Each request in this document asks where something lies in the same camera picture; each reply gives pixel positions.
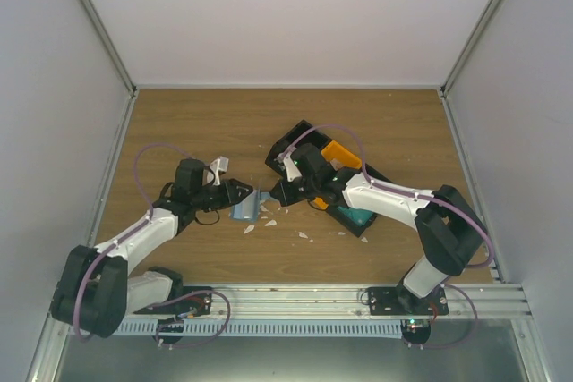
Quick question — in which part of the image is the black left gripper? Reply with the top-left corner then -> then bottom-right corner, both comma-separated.
192,179 -> 253,212

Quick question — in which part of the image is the blue card holder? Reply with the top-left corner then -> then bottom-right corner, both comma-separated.
229,190 -> 273,223

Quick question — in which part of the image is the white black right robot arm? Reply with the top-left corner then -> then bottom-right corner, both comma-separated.
270,143 -> 487,315

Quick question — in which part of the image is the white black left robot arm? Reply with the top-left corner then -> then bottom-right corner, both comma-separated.
50,157 -> 253,338

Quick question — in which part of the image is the white debris pile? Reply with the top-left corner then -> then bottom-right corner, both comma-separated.
243,204 -> 290,235

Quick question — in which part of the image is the orange bin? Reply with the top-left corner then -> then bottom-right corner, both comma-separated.
312,139 -> 363,212

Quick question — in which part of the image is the black bin near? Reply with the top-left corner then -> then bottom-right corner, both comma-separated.
326,164 -> 391,237

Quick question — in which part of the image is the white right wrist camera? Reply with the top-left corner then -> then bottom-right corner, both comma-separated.
277,147 -> 302,183

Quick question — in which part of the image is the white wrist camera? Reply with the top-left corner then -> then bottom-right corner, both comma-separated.
277,147 -> 302,183
207,156 -> 229,186

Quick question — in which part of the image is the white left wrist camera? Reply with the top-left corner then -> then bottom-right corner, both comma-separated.
207,156 -> 229,186

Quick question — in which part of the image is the aluminium front rail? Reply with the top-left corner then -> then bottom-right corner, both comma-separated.
120,282 -> 532,317

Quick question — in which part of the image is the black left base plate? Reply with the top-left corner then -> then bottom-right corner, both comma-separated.
134,285 -> 213,320

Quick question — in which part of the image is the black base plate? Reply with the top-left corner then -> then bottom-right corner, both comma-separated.
134,285 -> 213,320
359,286 -> 449,317

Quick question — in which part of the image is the grey slotted cable duct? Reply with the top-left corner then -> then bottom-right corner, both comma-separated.
115,318 -> 404,338

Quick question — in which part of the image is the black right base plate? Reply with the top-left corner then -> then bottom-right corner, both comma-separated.
359,286 -> 449,317

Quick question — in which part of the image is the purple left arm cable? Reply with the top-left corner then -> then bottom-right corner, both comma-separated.
73,142 -> 211,343

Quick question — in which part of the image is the aluminium frame post left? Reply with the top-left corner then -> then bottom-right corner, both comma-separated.
78,0 -> 137,98

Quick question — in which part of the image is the aluminium frame post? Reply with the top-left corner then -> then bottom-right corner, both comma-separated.
78,0 -> 137,98
439,0 -> 504,98

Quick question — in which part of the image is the aluminium frame post right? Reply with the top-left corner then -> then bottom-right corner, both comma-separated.
439,0 -> 504,98

